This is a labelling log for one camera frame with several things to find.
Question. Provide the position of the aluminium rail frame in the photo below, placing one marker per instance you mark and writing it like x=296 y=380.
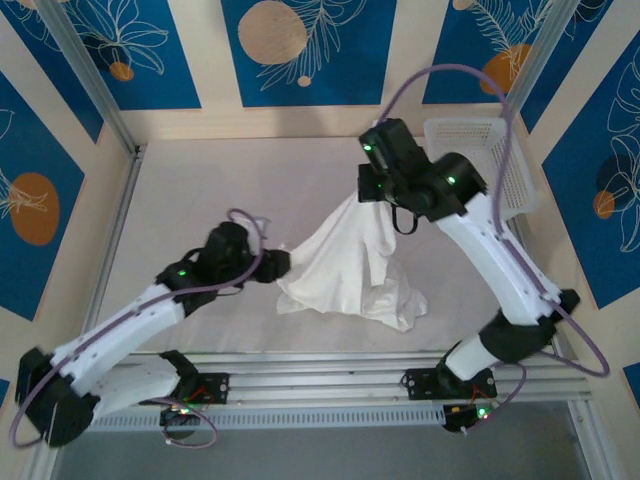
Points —
x=310 y=372

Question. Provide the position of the white t-shirt with black print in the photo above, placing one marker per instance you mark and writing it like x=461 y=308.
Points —
x=345 y=265

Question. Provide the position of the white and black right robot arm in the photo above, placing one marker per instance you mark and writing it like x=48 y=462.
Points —
x=500 y=260

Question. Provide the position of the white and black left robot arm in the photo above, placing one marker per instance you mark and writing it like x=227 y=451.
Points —
x=115 y=330

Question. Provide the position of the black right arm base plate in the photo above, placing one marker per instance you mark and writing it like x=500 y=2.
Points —
x=420 y=384

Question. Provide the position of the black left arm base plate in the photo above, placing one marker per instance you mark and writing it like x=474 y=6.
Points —
x=215 y=387

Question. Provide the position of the white perforated plastic basket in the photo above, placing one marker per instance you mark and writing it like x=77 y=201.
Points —
x=450 y=135

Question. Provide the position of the aluminium corner post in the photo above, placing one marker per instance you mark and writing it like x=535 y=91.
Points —
x=92 y=75
x=537 y=60

